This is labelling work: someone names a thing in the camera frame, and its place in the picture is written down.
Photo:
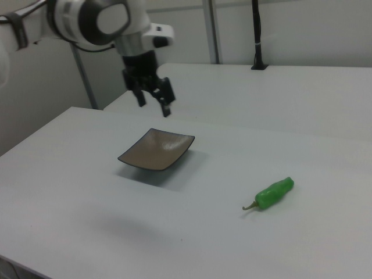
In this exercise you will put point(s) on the green chili pepper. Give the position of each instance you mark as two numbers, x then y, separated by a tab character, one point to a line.
274	191

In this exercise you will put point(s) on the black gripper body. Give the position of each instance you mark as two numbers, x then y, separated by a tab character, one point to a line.
139	69

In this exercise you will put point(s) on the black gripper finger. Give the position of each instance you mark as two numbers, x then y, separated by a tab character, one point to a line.
140	98
168	93

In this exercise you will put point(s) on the brown square ceramic plate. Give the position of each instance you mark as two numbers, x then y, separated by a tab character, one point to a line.
157	151

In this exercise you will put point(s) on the black camera stand, white band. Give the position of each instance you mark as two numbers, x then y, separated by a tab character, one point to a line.
257	29

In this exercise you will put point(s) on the grey metal partition post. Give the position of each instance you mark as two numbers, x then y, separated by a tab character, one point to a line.
212	32
85	81

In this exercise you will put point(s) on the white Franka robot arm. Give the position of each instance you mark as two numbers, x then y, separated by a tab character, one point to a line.
72	20

